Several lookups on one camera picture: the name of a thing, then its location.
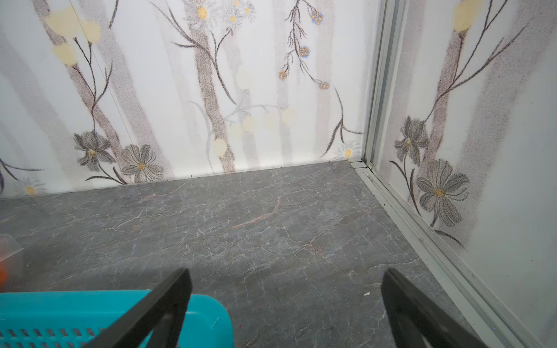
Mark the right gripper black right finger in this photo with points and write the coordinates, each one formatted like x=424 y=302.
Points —
x=416 y=321

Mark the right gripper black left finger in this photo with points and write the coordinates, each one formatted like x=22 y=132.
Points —
x=156 y=320

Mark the teal plastic basket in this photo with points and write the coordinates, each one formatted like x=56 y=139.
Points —
x=74 y=318

